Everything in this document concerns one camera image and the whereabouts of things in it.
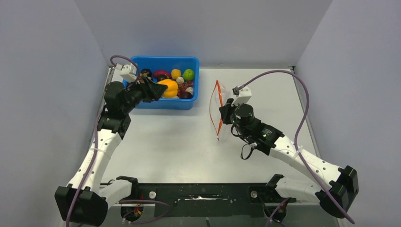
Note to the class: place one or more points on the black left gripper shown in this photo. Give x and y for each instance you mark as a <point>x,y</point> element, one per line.
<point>152,91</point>

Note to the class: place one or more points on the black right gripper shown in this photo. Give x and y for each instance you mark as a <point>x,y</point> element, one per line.
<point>226,110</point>

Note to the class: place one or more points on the clear zip top bag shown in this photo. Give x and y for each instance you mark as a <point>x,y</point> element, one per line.
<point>218,98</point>

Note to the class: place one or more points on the yellow bumpy pepper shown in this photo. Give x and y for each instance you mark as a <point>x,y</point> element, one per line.
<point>172,88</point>

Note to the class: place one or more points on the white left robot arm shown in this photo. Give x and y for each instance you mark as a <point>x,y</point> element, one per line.
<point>82,200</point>

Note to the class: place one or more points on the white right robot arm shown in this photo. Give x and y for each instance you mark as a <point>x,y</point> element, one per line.
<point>332,187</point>

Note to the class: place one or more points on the purple sweet potato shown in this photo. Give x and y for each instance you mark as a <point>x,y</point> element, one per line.
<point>161,73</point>

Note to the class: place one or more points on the blue plastic bin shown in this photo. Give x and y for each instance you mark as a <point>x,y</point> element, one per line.
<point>169,63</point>

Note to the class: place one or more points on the yellow lemon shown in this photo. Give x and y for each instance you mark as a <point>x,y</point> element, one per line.
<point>175,73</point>

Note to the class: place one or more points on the white garlic bulb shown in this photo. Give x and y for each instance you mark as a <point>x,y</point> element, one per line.
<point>179,80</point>

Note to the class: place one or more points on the red grape bunch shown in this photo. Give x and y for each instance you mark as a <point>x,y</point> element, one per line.
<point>182,87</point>

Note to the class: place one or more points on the dark purple passion fruit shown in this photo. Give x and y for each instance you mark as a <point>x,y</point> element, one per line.
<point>183,96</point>

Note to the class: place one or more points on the small white garlic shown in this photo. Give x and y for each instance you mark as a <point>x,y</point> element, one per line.
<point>189,90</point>

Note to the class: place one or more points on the green custard apple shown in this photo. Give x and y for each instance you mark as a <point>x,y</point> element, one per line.
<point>188,75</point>

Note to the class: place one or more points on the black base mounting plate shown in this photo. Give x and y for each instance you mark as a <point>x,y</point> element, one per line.
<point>208,199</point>

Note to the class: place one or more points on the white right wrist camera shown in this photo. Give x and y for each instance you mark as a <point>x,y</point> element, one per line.
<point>242,95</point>

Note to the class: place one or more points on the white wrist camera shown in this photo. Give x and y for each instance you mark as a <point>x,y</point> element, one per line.
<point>128,72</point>
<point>242,95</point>

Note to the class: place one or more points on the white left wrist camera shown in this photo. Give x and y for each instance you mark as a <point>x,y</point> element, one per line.
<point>128,72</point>

